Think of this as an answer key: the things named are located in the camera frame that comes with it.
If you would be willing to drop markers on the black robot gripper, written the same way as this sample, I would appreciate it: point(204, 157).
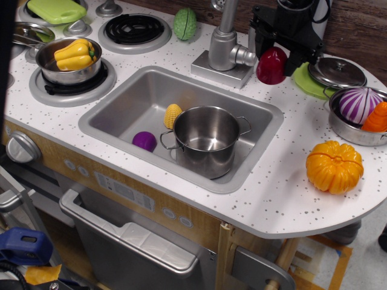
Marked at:
point(290, 25)

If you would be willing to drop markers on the dark red toy sweet potato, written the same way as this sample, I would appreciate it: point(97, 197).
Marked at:
point(271, 66)

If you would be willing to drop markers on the steel pot lid right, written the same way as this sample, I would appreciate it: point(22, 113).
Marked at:
point(335, 72)

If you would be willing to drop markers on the steel pot in sink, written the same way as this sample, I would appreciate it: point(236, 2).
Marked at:
point(205, 139)

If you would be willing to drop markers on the grey sink basin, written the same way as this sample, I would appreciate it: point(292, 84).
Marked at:
point(139, 104)

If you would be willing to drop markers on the steel pot on stove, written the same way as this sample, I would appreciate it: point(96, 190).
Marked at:
point(46, 62)

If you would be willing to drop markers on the light green plate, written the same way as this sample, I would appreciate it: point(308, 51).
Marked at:
point(309, 85)

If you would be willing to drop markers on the silver toy faucet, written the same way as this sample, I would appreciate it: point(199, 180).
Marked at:
point(227, 61)

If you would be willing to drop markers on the purple white toy onion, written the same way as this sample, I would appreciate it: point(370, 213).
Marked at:
point(356, 104)

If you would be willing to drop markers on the green toy cabbage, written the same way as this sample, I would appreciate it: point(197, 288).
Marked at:
point(185, 24)

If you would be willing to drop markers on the steel pan right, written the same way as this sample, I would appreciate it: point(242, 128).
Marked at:
point(350, 131)

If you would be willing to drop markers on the orange toy carrot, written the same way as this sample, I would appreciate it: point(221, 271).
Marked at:
point(376, 121)

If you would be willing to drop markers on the yellow toy corn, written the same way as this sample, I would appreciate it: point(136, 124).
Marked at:
point(172, 112)

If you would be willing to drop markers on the orange toy pumpkin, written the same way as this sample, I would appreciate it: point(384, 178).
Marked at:
point(334, 168)

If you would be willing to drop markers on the black coil burner rear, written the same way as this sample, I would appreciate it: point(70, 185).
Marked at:
point(134, 34)

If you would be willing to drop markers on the purple toy eggplant piece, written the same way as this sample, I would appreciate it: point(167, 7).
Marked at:
point(145, 140)

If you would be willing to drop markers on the silver stove knob rear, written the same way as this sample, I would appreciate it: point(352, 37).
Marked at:
point(108, 9)

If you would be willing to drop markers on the silver stove knob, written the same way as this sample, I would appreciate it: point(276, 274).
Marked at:
point(77, 29)
point(108, 9)

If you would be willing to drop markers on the yellow toy bell pepper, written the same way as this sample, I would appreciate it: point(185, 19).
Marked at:
point(79, 54)

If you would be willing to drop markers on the silver stove knob middle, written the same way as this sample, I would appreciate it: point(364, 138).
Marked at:
point(77, 29)

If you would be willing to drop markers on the black front stove burner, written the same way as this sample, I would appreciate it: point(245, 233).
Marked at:
point(66, 96)

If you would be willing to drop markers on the green cutting board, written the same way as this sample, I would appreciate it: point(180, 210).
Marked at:
point(58, 11)

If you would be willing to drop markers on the steel lid left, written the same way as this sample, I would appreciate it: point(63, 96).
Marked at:
point(32, 35)

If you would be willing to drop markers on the grey dishwasher door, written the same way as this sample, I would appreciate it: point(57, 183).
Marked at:
point(129, 251)

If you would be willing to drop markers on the black foreground pole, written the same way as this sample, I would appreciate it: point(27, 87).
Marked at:
point(8, 14)

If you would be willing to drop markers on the silver oven knob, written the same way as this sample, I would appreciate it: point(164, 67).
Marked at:
point(20, 148)

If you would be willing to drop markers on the blue clamp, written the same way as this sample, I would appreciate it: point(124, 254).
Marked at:
point(22, 246)

